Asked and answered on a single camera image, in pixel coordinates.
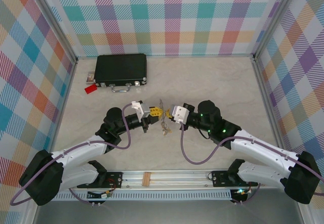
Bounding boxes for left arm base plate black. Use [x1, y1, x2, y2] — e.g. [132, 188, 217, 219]
[76, 171, 124, 189]

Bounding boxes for black case with metal handle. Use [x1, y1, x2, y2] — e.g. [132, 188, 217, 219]
[93, 54, 148, 94]

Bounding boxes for slotted grey cable duct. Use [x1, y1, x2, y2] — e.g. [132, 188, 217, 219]
[52, 190, 232, 202]

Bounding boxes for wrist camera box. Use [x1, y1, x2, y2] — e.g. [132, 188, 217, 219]
[131, 100, 150, 120]
[169, 104, 190, 123]

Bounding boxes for aluminium frame post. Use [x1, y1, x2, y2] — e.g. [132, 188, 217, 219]
[252, 0, 299, 62]
[28, 0, 78, 64]

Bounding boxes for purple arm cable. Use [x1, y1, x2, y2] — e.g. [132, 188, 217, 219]
[10, 102, 134, 206]
[180, 122, 324, 206]

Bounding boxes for grey keyring with yellow keys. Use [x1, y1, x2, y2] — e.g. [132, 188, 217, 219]
[158, 98, 168, 128]

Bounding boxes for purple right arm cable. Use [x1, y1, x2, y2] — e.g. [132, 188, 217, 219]
[180, 122, 324, 206]

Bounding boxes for red tag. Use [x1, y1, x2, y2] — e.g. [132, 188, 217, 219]
[84, 83, 99, 95]

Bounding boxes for wide slotted aluminium rail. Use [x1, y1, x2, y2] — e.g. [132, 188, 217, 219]
[59, 168, 287, 191]

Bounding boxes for aluminium frame rail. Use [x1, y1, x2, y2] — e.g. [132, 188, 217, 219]
[253, 60, 288, 156]
[75, 54, 255, 58]
[49, 61, 78, 156]

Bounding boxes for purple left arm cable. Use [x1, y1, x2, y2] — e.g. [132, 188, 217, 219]
[10, 102, 134, 206]

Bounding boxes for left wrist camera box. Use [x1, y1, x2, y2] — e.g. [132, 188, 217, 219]
[131, 100, 150, 120]

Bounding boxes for wooden block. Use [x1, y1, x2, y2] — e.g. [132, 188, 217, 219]
[142, 172, 152, 187]

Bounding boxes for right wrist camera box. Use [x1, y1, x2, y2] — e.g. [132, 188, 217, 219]
[169, 104, 190, 123]

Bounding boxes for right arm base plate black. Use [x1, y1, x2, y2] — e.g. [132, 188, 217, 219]
[211, 169, 259, 188]

